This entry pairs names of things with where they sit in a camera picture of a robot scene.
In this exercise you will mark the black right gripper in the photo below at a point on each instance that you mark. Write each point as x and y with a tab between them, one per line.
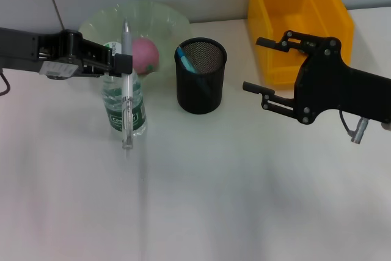
336	90

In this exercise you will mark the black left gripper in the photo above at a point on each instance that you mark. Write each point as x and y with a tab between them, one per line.
30	50

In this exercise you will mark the pink peach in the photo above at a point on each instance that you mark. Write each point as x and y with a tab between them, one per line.
146	56

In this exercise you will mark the grey ballpoint pen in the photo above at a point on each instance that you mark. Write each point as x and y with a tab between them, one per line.
126	90

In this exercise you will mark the clear green-label water bottle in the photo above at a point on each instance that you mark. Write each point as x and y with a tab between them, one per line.
114	108

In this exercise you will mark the blue scissors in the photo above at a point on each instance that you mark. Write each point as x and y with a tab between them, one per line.
184	57

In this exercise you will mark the green glass fruit plate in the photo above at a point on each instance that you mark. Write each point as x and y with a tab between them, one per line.
149	19

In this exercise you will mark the black mesh pen holder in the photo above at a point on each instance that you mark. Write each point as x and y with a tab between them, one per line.
200	96

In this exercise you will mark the yellow plastic bin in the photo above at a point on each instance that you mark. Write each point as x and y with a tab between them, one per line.
275	13

